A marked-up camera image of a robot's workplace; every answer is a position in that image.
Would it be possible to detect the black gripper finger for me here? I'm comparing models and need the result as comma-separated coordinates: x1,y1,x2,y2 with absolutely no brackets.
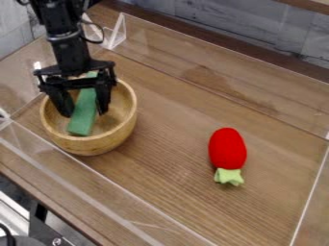
46,87,74,117
95,84,112,115

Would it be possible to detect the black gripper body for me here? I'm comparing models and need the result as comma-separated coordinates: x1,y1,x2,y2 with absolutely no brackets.
33,35,116,93

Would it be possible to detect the green foam block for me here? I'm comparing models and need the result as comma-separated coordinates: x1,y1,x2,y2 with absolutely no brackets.
65,70,100,136

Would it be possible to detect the brown wooden bowl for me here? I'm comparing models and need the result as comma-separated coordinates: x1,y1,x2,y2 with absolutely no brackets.
40,80,137,156

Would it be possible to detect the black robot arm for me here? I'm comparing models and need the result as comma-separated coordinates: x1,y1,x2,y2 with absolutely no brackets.
16,0,116,117

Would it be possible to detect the red plush strawberry toy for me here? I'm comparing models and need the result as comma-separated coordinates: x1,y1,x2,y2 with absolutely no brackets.
208,128,247,186

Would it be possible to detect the clear acrylic corner bracket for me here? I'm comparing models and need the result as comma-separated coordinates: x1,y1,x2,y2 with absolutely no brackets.
81,13,125,50

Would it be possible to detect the black cable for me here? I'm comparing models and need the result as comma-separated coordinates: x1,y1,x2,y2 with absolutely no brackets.
78,19,107,45

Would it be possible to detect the clear acrylic enclosure wall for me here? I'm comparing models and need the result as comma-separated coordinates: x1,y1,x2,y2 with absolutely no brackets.
0,16,329,246

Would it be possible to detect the black metal table frame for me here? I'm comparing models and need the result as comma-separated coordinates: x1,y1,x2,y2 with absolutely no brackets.
28,201,88,246

